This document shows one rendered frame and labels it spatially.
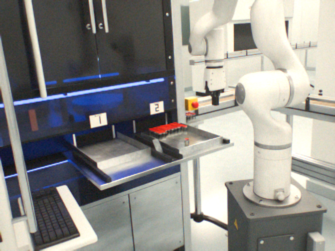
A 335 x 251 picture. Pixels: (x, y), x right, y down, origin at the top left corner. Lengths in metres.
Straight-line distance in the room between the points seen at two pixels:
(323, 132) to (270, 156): 1.86
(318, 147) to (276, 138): 1.93
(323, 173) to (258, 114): 1.34
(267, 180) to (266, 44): 0.43
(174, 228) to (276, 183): 1.12
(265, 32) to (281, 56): 0.09
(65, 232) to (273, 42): 0.87
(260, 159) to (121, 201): 0.95
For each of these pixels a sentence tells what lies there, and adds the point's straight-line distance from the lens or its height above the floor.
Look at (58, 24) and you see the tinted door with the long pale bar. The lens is 1.56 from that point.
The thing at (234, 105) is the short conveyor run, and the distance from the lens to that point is 2.33.
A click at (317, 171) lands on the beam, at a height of 0.50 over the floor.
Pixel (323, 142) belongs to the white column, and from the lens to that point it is 2.96.
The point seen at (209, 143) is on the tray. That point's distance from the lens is 1.56.
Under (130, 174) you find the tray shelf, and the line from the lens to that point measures 1.33.
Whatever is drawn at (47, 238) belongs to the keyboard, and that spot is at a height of 0.83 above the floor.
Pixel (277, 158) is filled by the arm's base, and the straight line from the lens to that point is 1.09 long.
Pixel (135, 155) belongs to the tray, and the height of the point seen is 0.90.
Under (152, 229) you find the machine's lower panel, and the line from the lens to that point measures 2.04.
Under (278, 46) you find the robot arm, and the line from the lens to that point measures 1.06.
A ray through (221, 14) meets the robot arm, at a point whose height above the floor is 1.47.
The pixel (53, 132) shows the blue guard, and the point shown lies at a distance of 1.58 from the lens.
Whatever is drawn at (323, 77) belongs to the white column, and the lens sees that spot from 2.85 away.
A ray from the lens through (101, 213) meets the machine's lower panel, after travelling 1.81.
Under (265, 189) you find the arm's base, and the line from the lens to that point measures 1.14.
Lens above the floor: 1.43
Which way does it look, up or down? 16 degrees down
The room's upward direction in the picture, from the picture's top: 4 degrees counter-clockwise
